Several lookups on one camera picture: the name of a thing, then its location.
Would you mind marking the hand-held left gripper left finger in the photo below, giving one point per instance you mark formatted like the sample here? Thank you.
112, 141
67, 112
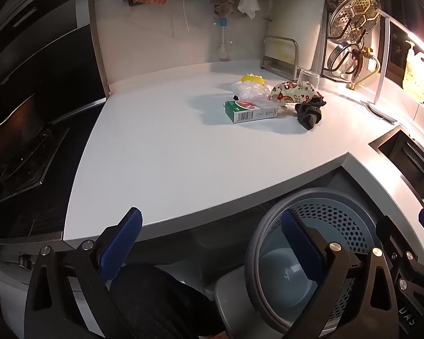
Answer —
122, 243

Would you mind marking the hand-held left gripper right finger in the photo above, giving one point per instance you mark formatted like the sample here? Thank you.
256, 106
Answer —
302, 243

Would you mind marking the grey perforated basket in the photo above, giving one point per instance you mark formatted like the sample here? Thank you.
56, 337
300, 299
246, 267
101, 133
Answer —
339, 212

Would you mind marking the black cloth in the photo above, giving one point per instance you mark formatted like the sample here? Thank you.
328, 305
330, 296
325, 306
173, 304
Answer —
309, 114

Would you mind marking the green carton box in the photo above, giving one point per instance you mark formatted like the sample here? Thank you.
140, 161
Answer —
247, 114

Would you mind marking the patterned snack wrapper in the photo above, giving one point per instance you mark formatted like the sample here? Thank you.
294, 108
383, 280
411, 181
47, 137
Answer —
289, 91

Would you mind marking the clear plastic bag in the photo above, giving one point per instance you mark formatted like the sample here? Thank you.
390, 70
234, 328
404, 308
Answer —
250, 91

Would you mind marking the clear cup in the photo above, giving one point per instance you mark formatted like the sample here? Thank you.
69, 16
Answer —
308, 79

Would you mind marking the yellow lid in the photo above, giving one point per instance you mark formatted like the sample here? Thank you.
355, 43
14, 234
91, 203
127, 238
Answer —
252, 77

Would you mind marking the person's dark trouser leg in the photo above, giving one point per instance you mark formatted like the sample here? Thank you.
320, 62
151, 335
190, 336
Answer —
162, 300

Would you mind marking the black sink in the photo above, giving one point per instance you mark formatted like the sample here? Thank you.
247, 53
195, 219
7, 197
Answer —
402, 155

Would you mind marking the grey stool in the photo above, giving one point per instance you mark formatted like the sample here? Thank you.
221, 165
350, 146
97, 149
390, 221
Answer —
231, 296

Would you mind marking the black gas cooktop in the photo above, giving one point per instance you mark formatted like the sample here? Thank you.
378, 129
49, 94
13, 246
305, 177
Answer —
21, 169

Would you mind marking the yellow detergent bottle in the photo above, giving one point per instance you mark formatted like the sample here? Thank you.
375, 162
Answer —
416, 74

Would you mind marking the faucet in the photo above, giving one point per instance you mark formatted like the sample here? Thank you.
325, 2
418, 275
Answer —
385, 63

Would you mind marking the LED light strip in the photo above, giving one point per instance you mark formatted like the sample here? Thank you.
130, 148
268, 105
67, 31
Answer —
423, 44

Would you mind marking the glass pot lid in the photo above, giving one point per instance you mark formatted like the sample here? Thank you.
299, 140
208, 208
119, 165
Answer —
339, 60

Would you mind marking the black range hood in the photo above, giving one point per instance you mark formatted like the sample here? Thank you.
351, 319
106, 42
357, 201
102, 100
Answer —
56, 70

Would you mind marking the steel board rack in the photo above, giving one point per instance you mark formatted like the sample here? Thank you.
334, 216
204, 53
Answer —
279, 39

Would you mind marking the white bottle brush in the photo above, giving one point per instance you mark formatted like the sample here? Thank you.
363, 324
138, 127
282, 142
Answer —
223, 51

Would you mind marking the perforated steel steamer plate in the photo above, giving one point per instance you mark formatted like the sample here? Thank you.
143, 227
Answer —
353, 16

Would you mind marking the white cutting board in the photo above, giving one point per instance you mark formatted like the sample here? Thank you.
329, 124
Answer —
296, 14

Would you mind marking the metal peeler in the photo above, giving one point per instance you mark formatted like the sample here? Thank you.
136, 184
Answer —
269, 7

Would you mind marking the white cloth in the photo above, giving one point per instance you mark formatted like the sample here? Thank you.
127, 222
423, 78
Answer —
249, 3

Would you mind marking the brown cloth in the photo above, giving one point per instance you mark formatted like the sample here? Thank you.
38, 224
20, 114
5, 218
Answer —
222, 0

